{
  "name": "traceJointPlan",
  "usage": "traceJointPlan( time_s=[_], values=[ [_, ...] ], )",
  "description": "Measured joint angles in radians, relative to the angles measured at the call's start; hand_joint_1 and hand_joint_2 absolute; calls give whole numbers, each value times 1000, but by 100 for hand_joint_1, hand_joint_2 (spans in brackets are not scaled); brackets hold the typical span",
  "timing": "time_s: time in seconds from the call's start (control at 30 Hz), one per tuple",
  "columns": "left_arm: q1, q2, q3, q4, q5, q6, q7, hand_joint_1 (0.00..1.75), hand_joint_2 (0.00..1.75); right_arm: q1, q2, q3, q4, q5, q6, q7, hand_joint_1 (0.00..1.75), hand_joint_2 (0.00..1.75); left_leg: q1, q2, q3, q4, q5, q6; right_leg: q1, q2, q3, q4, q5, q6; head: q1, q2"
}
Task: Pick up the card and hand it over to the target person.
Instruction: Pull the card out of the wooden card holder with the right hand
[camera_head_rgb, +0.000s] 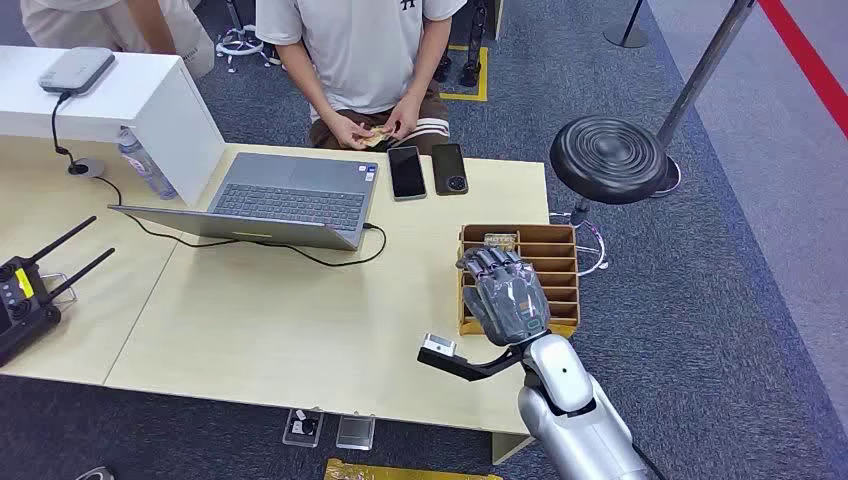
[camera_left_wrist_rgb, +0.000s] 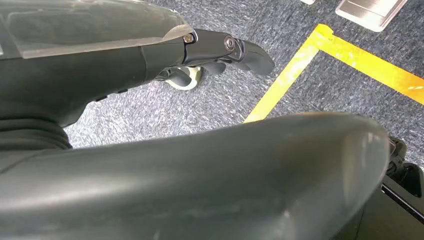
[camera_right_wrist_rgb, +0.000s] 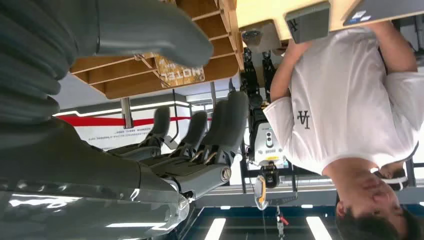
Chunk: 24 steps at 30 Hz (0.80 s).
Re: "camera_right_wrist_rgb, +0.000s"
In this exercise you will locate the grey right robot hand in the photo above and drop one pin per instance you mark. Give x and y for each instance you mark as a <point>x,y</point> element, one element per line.
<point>66,165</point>

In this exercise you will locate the wooden slotted card holder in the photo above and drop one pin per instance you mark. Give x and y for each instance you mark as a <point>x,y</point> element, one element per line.
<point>132,84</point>

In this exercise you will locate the golden hotel card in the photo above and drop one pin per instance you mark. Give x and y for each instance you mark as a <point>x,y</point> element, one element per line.
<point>182,76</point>

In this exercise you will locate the person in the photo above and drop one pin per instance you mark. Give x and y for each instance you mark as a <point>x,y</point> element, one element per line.
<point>341,109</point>

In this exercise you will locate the red barrier belt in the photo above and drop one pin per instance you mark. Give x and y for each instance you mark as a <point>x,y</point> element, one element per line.
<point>99,121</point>

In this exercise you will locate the grey stanchion pole with base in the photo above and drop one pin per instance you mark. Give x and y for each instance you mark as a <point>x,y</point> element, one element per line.
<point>126,112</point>

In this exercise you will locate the ceiling light panel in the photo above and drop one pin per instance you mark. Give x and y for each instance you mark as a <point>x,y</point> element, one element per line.
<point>318,228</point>
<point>215,229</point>

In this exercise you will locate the black and white humanoid robot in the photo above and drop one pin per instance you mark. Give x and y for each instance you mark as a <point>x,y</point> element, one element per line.
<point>265,142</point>

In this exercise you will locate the black glossy smartphone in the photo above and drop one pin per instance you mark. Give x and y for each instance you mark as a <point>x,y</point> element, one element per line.
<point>309,21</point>

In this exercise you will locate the grey laptop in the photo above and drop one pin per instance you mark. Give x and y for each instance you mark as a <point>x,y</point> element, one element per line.
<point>381,10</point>

